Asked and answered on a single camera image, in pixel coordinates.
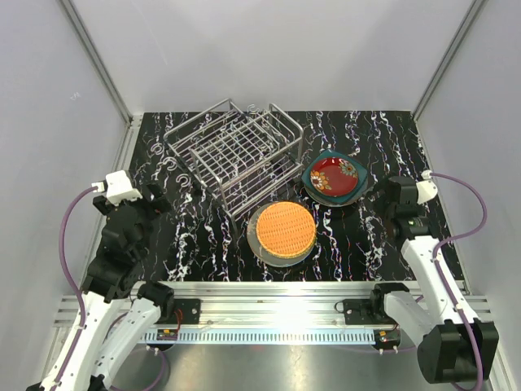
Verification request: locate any orange woven plate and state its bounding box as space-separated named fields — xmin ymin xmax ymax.
xmin=256 ymin=201 xmax=317 ymax=259

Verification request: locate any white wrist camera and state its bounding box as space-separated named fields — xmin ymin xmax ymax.
xmin=91 ymin=170 xmax=142 ymax=206
xmin=416 ymin=169 xmax=438 ymax=204

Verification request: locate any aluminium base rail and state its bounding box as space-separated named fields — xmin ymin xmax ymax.
xmin=52 ymin=280 xmax=496 ymax=347

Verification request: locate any silver wire dish rack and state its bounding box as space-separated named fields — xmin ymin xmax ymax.
xmin=164 ymin=99 xmax=304 ymax=221

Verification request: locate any red floral plate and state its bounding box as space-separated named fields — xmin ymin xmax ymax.
xmin=309 ymin=157 xmax=361 ymax=197

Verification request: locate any grey reindeer plate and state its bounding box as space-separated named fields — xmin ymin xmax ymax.
xmin=247 ymin=203 xmax=316 ymax=268

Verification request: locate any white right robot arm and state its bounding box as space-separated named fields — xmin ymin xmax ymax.
xmin=368 ymin=170 xmax=499 ymax=390

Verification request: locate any dark bottom plate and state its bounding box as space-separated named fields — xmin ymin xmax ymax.
xmin=304 ymin=178 xmax=370 ymax=208

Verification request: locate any teal square plate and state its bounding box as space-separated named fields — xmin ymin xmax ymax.
xmin=301 ymin=149 xmax=369 ymax=202

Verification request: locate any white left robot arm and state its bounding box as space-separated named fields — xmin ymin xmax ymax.
xmin=30 ymin=183 xmax=175 ymax=390

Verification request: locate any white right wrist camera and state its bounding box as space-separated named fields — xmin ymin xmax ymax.
xmin=416 ymin=169 xmax=438 ymax=204

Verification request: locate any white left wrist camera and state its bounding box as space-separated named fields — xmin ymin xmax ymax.
xmin=91 ymin=170 xmax=142 ymax=206

